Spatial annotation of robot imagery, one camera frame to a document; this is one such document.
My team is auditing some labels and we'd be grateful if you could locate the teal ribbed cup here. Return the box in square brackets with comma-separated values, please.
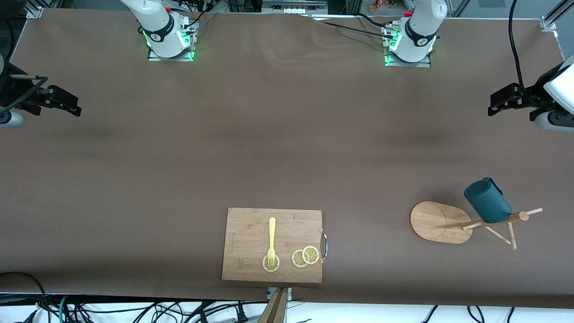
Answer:
[464, 177, 513, 224]

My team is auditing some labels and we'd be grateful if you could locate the wooden mug rack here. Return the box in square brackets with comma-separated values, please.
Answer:
[410, 201, 544, 251]

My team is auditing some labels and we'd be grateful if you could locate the brown table cover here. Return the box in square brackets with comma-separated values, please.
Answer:
[0, 8, 574, 309]

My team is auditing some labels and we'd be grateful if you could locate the bamboo cutting board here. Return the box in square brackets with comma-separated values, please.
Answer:
[222, 207, 323, 284]

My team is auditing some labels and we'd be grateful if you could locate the yellow plastic fork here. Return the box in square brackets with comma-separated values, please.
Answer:
[267, 217, 277, 266]

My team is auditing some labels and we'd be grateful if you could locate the wooden beam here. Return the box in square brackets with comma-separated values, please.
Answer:
[258, 287, 288, 323]

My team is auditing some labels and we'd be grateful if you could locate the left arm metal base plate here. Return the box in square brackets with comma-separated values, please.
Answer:
[383, 25, 432, 68]

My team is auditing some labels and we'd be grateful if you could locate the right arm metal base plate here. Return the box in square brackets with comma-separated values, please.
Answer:
[148, 18, 198, 62]

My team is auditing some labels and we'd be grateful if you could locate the black table cable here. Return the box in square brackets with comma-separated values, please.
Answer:
[309, 16, 395, 40]
[354, 13, 395, 30]

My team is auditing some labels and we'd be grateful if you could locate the grey metal frame rail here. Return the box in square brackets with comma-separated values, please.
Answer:
[261, 0, 329, 14]

